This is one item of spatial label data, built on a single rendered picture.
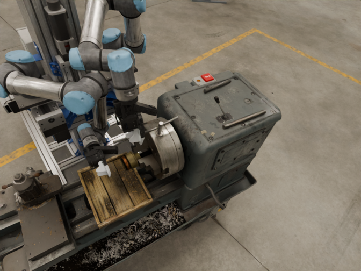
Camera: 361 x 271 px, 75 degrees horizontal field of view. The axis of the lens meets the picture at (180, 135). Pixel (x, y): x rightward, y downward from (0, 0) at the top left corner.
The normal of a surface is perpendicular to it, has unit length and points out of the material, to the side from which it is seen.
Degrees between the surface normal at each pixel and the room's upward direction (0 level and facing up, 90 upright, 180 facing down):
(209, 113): 0
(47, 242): 0
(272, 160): 0
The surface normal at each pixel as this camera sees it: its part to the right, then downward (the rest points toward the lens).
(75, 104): -0.13, 0.75
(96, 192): 0.11, -0.63
